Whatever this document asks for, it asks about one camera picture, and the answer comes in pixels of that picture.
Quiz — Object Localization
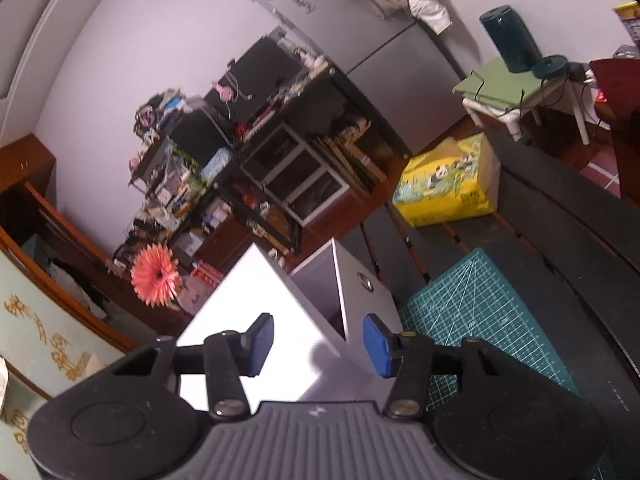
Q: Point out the green folding stool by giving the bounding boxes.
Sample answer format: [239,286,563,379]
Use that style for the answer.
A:
[451,56,594,147]

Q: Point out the black computer tower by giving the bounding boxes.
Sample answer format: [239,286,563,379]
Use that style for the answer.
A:
[169,109,232,155]

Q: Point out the pink gerbera flower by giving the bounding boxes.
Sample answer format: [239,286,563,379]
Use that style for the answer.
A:
[130,242,187,308]

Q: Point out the dark red cloth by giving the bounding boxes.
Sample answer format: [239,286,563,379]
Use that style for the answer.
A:
[588,58,640,202]

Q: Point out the dark green cylinder appliance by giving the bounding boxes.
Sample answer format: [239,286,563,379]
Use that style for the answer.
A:
[478,4,544,74]

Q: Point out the white box lid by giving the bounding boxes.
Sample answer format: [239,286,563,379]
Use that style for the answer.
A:
[176,241,347,405]

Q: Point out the cluttered metal shelf rack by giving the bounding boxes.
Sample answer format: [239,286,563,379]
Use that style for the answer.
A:
[127,87,236,266]

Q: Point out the black computer monitor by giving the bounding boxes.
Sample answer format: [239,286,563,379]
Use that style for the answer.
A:
[226,34,302,122]

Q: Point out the yellow tissue pack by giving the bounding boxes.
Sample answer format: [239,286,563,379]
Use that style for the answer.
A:
[391,131,502,229]

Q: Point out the light blue tissue pack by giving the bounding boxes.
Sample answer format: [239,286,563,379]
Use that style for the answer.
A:
[199,148,234,184]

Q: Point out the dark green round base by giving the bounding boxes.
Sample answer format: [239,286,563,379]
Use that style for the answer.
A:
[531,54,569,81]

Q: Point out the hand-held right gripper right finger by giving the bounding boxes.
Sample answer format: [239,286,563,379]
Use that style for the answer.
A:
[361,314,522,422]

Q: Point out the red sign boards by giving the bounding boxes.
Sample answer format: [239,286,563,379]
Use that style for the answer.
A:
[191,259,227,287]

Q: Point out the dark computer desk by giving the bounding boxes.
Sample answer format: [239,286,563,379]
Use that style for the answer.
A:
[220,65,381,256]

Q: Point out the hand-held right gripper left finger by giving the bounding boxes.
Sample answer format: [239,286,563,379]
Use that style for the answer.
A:
[111,313,277,421]

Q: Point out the yellow snack cup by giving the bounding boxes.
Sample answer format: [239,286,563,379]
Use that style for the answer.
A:
[611,2,640,52]

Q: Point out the silver refrigerator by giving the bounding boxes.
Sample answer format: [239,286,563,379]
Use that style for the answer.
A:
[236,0,469,157]

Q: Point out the pink headphones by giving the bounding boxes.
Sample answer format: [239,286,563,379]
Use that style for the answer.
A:
[211,79,252,107]

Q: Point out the green cutting mat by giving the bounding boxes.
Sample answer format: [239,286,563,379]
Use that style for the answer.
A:
[396,246,582,397]

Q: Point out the white drawer unit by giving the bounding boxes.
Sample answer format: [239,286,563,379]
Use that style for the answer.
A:
[239,121,352,227]

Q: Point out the wooden door frame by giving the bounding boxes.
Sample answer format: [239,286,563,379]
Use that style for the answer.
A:
[0,132,173,356]

